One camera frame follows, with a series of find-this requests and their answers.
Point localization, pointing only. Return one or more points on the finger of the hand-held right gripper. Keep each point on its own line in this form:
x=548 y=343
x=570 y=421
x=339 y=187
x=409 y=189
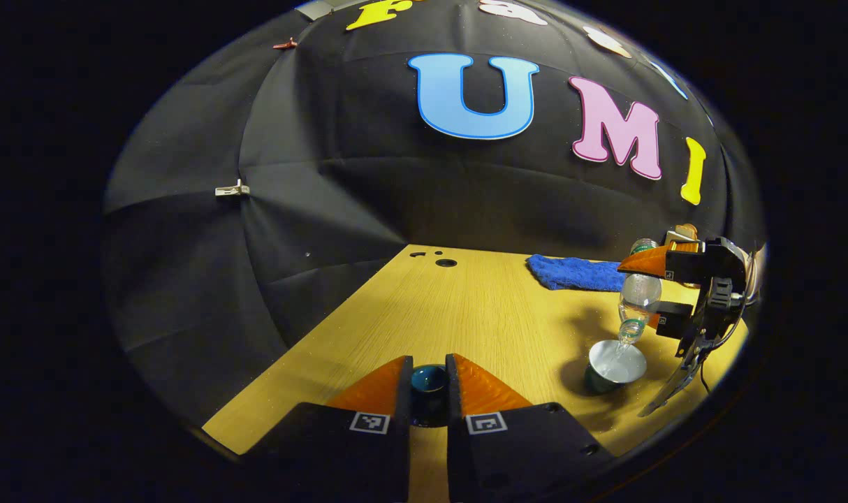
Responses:
x=686 y=262
x=675 y=321

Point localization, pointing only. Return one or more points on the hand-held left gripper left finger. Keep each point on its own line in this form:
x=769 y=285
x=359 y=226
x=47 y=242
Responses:
x=399 y=461

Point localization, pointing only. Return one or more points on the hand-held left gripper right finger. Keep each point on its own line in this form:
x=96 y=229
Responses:
x=459 y=461

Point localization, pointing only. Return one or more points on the clear plastic water bottle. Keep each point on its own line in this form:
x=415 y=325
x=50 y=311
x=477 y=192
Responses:
x=639 y=293

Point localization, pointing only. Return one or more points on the teal teacup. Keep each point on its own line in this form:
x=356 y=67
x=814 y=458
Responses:
x=598 y=383

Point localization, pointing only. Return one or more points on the white toaster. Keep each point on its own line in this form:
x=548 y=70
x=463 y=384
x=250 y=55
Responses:
x=672 y=236

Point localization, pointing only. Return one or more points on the toasted bread slice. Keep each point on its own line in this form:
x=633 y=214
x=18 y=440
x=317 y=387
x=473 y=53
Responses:
x=688 y=230

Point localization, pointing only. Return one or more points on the blue towel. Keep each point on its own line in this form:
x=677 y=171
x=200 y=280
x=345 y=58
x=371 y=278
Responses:
x=571 y=272

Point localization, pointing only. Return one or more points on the black backdrop cloth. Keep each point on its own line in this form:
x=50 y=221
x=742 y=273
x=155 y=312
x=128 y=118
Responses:
x=326 y=175

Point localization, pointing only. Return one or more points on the white cloth clip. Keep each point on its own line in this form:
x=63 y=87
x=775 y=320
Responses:
x=232 y=189

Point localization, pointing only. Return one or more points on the red cloth clip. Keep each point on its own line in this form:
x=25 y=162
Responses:
x=284 y=44

